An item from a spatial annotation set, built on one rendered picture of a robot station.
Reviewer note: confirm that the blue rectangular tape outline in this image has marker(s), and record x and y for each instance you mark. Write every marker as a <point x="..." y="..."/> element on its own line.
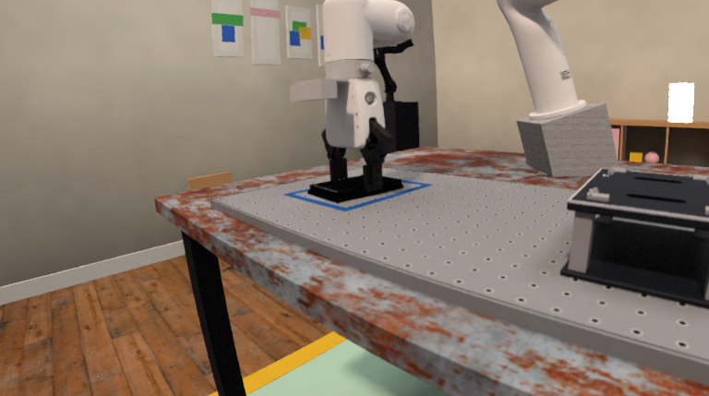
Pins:
<point x="358" y="205"/>

